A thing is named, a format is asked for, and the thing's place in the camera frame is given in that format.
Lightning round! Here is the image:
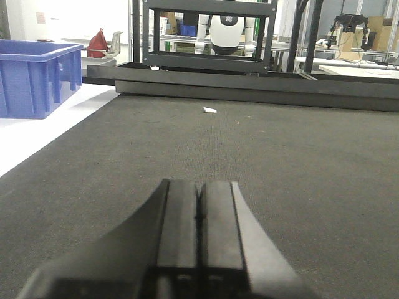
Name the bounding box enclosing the red bag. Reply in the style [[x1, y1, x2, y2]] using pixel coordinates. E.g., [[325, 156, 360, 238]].
[[87, 28, 108, 58]]

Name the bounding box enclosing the black robot rig on desk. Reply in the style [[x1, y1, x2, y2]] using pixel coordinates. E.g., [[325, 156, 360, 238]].
[[327, 14, 375, 52]]

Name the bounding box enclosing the white plastic chair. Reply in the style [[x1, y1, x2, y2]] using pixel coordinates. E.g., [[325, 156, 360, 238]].
[[103, 31, 123, 58]]

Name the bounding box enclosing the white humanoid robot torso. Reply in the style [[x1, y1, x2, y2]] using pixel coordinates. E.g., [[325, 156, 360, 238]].
[[194, 14, 255, 57]]

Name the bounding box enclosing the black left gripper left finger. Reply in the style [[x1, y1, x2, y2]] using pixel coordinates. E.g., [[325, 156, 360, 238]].
[[19, 179, 198, 298]]

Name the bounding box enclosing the blue plastic crate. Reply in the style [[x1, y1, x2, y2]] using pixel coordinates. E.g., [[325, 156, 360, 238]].
[[1, 39, 83, 119]]

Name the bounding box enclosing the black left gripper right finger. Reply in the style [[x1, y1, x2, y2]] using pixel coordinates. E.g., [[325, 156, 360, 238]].
[[200, 181, 307, 298]]

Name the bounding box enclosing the black metal shelf frame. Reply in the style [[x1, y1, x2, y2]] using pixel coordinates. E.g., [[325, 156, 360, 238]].
[[132, 0, 325, 74]]

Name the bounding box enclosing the black tray table edge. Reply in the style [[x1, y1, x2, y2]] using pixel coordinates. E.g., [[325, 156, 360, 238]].
[[82, 62, 398, 112]]

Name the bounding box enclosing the small white paper scrap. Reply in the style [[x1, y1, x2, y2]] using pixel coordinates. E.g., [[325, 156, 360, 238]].
[[203, 107, 218, 113]]

